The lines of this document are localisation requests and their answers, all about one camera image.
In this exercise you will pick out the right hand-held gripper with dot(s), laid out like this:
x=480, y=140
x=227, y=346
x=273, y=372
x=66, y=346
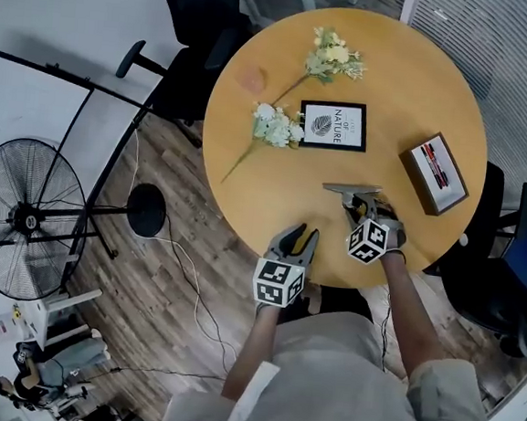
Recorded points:
x=368, y=241

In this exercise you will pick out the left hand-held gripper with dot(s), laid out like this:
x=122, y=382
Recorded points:
x=275, y=284

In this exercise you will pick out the person's right forearm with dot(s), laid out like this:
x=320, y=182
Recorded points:
x=406, y=309

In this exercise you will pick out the person's left forearm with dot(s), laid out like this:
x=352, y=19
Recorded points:
x=256, y=342

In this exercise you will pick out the person's grey shoe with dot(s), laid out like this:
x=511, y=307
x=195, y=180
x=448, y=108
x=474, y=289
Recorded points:
x=313, y=301

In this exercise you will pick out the red and black marker pen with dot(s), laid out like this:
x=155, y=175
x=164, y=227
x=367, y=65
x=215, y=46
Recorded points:
x=440, y=165
x=432, y=167

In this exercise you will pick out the brown wooden box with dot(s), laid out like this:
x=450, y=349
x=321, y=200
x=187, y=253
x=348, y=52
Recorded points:
x=456, y=185

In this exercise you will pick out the white artificial flower sprig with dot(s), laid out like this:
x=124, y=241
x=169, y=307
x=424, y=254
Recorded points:
x=275, y=126

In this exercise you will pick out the black office chair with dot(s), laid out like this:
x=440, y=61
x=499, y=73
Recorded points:
x=203, y=12
x=483, y=270

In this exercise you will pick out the person's grey shirt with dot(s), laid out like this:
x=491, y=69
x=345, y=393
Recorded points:
x=330, y=385

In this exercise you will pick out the yellow artificial flower sprig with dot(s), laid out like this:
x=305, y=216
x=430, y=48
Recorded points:
x=329, y=57

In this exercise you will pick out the glass partition with blinds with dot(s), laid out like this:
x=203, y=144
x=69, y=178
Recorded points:
x=489, y=41

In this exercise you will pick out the white low cabinet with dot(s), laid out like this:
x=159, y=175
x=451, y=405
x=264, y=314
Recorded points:
x=53, y=306

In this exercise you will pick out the large black floor fan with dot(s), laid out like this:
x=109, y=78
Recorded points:
x=29, y=219

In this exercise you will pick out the whiteboard on black stand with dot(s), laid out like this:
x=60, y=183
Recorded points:
x=25, y=101

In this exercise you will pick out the black picture frame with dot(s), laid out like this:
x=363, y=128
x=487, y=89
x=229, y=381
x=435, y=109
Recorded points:
x=333, y=125

